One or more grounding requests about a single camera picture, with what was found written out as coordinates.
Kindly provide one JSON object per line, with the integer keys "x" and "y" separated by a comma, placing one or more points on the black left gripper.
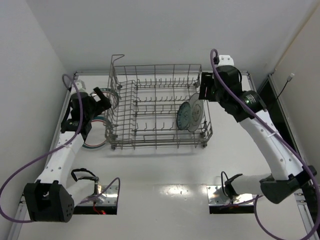
{"x": 100, "y": 100}

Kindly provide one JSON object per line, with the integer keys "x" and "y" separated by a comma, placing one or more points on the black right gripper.
{"x": 206, "y": 86}

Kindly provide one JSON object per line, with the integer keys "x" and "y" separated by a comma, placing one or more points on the white plate with grey pattern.
{"x": 196, "y": 111}

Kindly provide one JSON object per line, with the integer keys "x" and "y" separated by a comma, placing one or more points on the teal blue patterned plate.
{"x": 183, "y": 116}

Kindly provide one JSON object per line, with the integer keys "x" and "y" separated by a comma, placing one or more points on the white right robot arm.
{"x": 287, "y": 172}

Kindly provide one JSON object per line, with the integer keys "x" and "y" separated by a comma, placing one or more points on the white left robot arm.
{"x": 49, "y": 199}

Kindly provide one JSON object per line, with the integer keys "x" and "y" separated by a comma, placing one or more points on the far green red rimmed plate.
{"x": 109, "y": 93}

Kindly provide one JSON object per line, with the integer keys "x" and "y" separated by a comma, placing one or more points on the green red rimmed plate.
{"x": 109, "y": 93}
{"x": 96, "y": 138}

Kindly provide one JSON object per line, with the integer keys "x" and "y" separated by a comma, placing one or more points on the near green red rimmed plate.
{"x": 96, "y": 138}

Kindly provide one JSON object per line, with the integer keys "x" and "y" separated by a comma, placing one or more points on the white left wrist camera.
{"x": 80, "y": 85}

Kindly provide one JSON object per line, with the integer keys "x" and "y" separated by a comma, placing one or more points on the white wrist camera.
{"x": 225, "y": 60}
{"x": 80, "y": 85}

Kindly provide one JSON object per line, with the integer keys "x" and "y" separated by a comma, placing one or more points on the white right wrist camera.
{"x": 225, "y": 60}

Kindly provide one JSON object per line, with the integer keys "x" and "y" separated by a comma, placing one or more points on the grey wire dish rack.
{"x": 150, "y": 97}

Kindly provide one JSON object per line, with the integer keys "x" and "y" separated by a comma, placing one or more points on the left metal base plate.
{"x": 107, "y": 199}

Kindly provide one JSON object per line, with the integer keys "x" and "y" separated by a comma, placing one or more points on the metal base plate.
{"x": 217, "y": 198}
{"x": 107, "y": 199}

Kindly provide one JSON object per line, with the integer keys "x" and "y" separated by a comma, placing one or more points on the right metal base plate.
{"x": 217, "y": 198}

